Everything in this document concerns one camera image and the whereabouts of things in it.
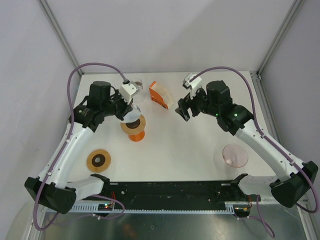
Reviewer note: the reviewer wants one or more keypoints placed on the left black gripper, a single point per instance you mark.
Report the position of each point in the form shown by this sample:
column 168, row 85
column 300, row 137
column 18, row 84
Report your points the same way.
column 126, row 107

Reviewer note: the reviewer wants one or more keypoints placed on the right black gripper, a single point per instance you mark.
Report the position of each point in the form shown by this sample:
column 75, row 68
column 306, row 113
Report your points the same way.
column 187, row 102

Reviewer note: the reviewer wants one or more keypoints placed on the white paper coffee filter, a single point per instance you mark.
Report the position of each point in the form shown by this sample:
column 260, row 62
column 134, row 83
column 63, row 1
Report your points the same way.
column 131, row 117

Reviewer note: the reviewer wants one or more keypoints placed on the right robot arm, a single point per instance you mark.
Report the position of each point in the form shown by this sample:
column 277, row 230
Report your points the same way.
column 291, row 180

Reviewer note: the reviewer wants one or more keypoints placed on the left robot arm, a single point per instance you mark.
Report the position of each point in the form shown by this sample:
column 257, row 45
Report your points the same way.
column 51, row 187

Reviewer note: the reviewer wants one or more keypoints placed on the orange coffee filter box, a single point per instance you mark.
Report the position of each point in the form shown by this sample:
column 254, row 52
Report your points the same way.
column 161, row 95

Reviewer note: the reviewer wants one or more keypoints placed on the clear glass carafe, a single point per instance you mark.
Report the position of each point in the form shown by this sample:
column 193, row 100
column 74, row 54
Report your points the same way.
column 141, row 95

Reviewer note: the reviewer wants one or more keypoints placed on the orange glass carafe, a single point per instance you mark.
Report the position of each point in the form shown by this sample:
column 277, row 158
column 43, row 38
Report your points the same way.
column 137, row 137

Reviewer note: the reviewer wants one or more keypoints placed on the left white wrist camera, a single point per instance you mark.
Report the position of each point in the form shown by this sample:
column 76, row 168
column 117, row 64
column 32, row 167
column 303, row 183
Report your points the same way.
column 128, row 91

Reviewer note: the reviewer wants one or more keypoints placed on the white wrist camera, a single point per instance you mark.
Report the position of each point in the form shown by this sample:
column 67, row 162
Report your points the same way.
column 128, row 91
column 192, row 84

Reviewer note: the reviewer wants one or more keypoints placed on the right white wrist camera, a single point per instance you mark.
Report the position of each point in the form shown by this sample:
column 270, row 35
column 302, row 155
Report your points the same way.
column 192, row 84

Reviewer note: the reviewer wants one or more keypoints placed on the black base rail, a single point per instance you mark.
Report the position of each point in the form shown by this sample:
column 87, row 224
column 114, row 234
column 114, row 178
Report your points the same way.
column 176, row 194

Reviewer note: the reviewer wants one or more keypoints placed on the aluminium frame post right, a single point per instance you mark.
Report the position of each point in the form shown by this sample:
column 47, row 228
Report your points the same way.
column 280, row 35

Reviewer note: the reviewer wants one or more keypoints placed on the aluminium frame post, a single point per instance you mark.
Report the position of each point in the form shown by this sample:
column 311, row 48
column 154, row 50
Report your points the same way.
column 280, row 35
column 51, row 18

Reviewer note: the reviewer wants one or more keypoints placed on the white cable duct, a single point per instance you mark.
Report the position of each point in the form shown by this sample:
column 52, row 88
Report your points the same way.
column 107, row 207

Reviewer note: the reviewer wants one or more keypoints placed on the aluminium frame post left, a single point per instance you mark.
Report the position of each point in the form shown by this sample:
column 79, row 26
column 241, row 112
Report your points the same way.
column 51, row 18

